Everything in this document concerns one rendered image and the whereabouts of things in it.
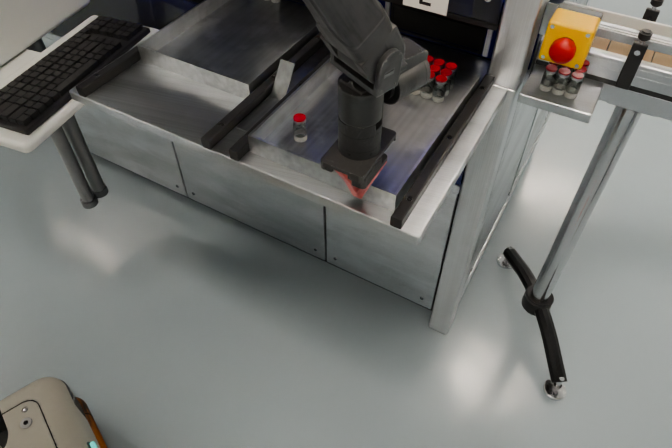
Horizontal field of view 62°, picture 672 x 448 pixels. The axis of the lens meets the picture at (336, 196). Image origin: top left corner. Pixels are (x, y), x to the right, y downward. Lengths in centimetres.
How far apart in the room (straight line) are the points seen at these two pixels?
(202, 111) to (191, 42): 23
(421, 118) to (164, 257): 120
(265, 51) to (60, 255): 119
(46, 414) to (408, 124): 100
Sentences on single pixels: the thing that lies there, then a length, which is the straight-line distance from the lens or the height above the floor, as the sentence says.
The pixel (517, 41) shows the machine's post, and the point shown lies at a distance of 103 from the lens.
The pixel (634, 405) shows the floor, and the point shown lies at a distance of 180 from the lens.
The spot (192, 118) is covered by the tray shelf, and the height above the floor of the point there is 88.
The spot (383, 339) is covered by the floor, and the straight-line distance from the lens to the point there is 170.
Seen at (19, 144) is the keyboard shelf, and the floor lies 80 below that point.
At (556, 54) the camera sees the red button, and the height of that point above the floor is 99.
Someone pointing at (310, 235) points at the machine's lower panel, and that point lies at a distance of 168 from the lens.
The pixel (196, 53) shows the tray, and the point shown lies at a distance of 117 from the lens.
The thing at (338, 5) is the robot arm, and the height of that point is 124.
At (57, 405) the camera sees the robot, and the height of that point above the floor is 27.
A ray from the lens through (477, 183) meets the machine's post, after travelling 124.
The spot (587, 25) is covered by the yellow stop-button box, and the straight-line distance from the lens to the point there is 101.
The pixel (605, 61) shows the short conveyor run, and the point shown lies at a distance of 114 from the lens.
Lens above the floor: 149
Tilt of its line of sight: 47 degrees down
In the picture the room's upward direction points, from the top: straight up
